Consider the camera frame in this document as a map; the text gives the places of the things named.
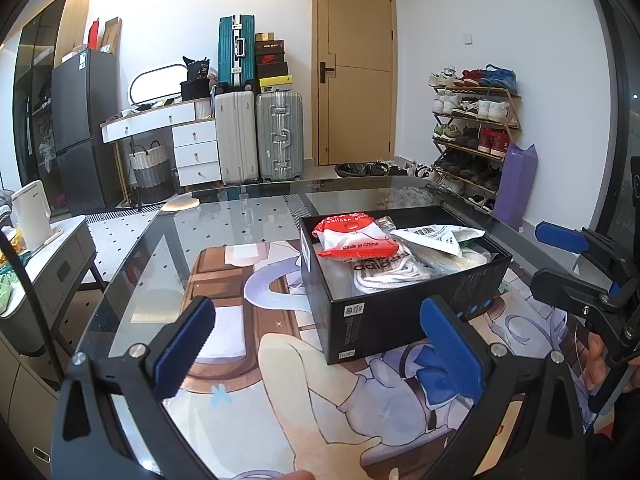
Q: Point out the wooden door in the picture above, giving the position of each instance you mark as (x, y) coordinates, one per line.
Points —
(360, 110)

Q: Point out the purple yoga mat bag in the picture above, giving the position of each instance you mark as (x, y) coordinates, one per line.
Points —
(515, 185)

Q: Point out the black round box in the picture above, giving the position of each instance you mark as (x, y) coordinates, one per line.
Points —
(195, 91)

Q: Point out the brown cardboard box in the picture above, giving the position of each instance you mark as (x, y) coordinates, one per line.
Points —
(111, 35)

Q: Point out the pile of loose sneakers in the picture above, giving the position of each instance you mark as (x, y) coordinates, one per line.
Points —
(400, 169)

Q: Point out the dark round basket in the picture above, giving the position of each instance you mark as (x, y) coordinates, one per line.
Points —
(352, 170)

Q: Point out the white medicine packet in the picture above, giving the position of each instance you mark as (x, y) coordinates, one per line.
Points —
(440, 237)

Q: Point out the teal suitcase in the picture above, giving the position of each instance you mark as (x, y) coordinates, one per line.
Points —
(227, 50)

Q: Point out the black cat-ear bag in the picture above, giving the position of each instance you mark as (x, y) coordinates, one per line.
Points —
(196, 70)

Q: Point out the printed desk mat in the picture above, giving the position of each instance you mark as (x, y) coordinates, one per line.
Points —
(280, 360)

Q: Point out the zip bag of white shoelaces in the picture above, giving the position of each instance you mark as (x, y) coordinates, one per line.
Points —
(380, 272)

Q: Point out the person's left hand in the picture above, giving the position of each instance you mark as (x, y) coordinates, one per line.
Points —
(295, 476)

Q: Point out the dark grey refrigerator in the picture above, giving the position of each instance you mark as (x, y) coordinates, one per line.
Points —
(80, 105)

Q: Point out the colourful snack packets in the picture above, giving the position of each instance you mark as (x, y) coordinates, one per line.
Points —
(7, 275)

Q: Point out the wooden shoe rack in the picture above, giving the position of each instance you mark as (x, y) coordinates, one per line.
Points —
(475, 91)

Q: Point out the brown shoe box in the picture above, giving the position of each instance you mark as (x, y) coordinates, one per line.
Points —
(264, 37)

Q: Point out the silver suitcase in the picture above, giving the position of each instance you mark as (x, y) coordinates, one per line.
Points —
(277, 135)

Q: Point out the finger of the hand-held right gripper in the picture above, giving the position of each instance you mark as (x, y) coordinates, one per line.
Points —
(560, 287)
(560, 236)

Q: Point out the rows of assorted shoes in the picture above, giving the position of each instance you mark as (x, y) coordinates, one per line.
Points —
(495, 77)

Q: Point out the person's right hand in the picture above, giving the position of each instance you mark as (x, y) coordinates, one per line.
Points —
(595, 360)

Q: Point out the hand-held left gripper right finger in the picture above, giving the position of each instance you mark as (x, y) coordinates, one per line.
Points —
(452, 347)

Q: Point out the grey side cabinet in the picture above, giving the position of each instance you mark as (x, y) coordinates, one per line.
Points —
(60, 265)

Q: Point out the oval mirror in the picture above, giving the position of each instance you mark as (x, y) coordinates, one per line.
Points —
(155, 82)

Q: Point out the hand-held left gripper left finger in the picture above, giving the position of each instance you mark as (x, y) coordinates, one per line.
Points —
(182, 347)

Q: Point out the white dressing table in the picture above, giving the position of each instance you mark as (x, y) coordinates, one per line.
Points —
(150, 120)

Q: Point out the black cardboard box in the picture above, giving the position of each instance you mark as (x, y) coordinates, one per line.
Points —
(380, 325)

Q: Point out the black shoe box red logo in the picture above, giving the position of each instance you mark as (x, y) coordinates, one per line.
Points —
(271, 59)

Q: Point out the white tabletop appliance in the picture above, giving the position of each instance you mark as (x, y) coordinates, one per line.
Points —
(32, 215)

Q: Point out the red white glue bag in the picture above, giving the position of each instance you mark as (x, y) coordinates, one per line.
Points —
(350, 237)

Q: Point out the black window frame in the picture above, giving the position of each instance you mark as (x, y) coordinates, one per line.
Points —
(617, 110)

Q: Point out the dark glass wardrobe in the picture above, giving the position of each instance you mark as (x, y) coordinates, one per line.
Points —
(35, 60)

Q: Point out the white suitcase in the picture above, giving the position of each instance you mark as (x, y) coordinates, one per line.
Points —
(235, 135)

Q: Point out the yellow shoe box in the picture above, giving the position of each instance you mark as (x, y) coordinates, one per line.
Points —
(276, 83)

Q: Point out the white ribbed container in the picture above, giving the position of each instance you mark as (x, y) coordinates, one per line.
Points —
(204, 110)

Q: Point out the woven laundry basket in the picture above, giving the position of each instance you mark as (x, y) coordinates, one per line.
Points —
(150, 170)

